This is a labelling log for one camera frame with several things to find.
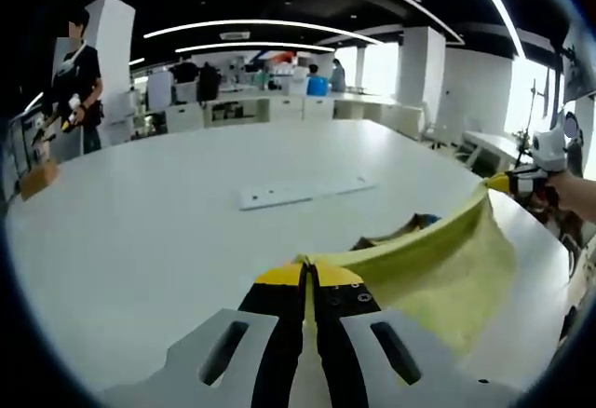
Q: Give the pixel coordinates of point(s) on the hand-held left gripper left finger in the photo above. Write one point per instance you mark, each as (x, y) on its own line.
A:
(279, 357)

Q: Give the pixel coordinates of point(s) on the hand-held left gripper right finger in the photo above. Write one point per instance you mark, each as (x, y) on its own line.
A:
(340, 357)

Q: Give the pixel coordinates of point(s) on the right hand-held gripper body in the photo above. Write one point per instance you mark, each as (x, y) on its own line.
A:
(551, 154)

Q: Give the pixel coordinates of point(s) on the yellow blue grey garment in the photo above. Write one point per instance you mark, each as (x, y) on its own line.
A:
(456, 277)

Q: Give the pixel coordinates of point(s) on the white desk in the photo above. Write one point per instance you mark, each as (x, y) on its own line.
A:
(489, 142)

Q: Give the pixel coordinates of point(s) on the black panel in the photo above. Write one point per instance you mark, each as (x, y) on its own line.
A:
(579, 68)

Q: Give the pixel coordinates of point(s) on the straight ceiling light strip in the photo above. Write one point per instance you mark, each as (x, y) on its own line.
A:
(498, 3)

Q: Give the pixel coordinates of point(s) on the white long flat plate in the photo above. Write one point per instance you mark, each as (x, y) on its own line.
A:
(302, 192)

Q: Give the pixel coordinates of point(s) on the blue barrel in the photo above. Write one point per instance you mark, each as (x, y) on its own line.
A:
(318, 86)

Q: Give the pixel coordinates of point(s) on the row of white cabinets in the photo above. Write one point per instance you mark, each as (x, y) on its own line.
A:
(288, 107)

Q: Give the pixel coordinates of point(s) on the white appliance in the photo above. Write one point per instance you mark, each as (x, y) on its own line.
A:
(160, 91)

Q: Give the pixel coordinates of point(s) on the curved ceiling light strip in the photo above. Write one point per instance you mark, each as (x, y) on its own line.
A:
(261, 23)
(256, 45)

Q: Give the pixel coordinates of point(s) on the cardboard box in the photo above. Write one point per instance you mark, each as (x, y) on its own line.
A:
(41, 180)

